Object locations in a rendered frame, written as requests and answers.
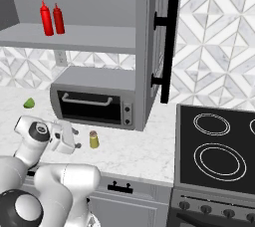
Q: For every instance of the grey base cupboard door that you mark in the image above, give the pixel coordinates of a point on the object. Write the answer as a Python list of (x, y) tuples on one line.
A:
[(132, 212)]

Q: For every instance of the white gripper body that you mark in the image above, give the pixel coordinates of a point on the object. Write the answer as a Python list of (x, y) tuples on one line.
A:
[(67, 138)]

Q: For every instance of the grey wall cabinet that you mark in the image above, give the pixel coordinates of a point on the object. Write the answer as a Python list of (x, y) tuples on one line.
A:
[(99, 35)]

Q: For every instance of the grey drawer front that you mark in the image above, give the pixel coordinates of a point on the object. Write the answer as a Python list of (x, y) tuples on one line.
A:
[(149, 187)]

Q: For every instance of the black and grey stove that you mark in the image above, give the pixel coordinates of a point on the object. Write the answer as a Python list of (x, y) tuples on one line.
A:
[(215, 158)]

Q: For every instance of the green lime wedge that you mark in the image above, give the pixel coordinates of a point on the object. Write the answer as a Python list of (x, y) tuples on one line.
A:
[(30, 103)]

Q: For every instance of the grey toaster oven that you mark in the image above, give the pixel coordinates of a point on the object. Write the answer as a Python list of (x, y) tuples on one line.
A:
[(96, 80)]

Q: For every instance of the white wall outlet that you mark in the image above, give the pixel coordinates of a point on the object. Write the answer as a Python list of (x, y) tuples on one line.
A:
[(61, 57)]

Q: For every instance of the toaster oven knob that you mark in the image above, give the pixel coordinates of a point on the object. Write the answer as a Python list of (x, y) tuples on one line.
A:
[(127, 121), (127, 108)]

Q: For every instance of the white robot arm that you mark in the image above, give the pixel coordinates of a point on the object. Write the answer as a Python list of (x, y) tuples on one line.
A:
[(63, 184)]

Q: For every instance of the red condiment bottle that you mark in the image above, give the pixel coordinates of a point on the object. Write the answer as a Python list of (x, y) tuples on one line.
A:
[(47, 20), (59, 20)]

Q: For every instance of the yellow shaker with brown cap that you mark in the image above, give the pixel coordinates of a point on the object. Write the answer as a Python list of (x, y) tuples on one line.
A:
[(94, 140)]

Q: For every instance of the black stove knob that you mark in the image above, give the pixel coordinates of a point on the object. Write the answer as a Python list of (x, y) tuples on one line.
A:
[(251, 217), (229, 213), (205, 209), (184, 205)]

